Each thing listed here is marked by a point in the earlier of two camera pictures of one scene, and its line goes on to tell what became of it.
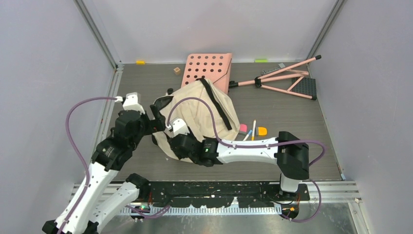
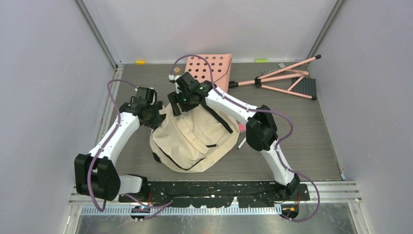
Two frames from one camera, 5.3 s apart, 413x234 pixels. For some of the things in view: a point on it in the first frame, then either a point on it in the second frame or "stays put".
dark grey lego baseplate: x=307 y=86 stays put
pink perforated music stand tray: x=215 y=67 stays put
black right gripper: x=180 y=156 to x=174 y=98
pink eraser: x=243 y=128 stays put
